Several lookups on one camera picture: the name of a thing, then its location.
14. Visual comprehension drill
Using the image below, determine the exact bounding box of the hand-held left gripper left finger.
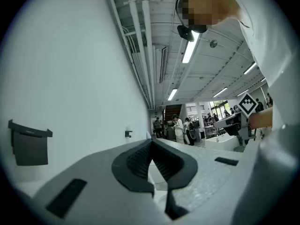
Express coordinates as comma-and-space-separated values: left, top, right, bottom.
32, 138, 173, 225

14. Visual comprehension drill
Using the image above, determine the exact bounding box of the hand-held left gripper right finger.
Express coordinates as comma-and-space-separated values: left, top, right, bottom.
151, 138, 247, 221

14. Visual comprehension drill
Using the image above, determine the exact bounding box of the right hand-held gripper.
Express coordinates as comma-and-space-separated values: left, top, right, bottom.
213, 92, 258, 148

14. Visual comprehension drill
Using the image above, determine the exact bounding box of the person's right forearm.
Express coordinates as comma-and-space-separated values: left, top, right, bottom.
248, 107, 274, 129

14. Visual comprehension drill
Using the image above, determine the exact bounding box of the brown staircase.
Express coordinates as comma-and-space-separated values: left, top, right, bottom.
164, 104, 182, 122

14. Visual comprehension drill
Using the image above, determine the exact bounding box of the white air conditioner unit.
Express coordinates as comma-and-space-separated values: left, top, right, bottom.
152, 45, 169, 84

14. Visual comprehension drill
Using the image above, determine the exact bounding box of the person's white shirt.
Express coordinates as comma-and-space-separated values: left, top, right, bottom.
219, 0, 300, 128

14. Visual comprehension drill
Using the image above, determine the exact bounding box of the person's head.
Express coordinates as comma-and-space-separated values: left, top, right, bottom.
175, 0, 242, 34

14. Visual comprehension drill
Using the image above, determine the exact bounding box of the white ceiling pipe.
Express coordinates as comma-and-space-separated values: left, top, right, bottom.
139, 0, 157, 109
125, 0, 154, 109

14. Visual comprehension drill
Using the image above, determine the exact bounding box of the black wall paper holder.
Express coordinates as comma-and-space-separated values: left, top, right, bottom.
7, 119, 53, 166

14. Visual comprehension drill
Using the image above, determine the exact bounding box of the black head-worn camera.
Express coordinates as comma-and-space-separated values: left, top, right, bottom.
175, 0, 208, 43

